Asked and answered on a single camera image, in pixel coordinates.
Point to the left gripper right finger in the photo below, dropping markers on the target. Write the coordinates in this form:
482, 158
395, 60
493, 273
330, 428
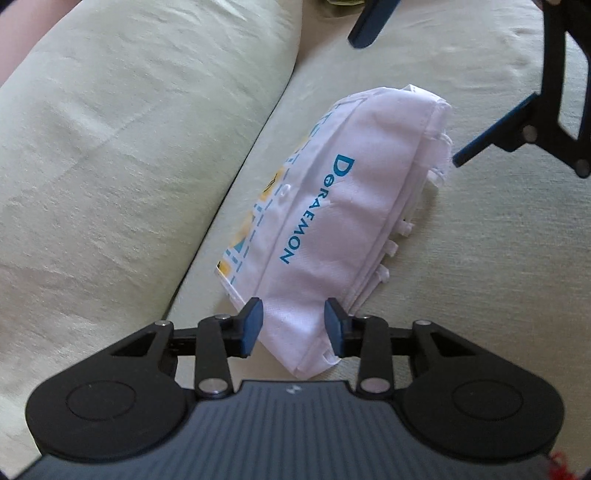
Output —
451, 394

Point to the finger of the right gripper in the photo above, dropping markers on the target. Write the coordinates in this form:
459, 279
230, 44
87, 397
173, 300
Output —
371, 22
494, 131

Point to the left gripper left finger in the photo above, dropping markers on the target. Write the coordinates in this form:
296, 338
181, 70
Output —
135, 394

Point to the white Doraemon shopping bag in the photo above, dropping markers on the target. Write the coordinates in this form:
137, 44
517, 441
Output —
323, 225

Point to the red tag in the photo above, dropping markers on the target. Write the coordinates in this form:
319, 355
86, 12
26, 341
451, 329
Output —
559, 468

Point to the pale green sofa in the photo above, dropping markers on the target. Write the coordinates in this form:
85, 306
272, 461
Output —
135, 136

